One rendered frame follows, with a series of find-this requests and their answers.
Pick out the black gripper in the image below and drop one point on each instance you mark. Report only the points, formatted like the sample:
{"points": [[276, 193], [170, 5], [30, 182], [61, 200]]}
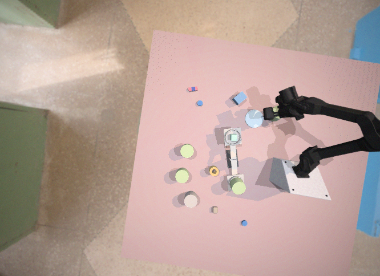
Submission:
{"points": [[269, 114]]}

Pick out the yellow hollow cylinder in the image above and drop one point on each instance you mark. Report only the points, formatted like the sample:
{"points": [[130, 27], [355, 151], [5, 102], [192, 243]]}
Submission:
{"points": [[216, 170]]}

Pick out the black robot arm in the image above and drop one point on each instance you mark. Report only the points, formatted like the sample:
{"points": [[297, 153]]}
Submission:
{"points": [[310, 158]]}

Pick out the pale green cylinder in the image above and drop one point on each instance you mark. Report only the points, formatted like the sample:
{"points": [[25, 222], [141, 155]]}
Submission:
{"points": [[182, 175], [237, 185], [187, 150]]}

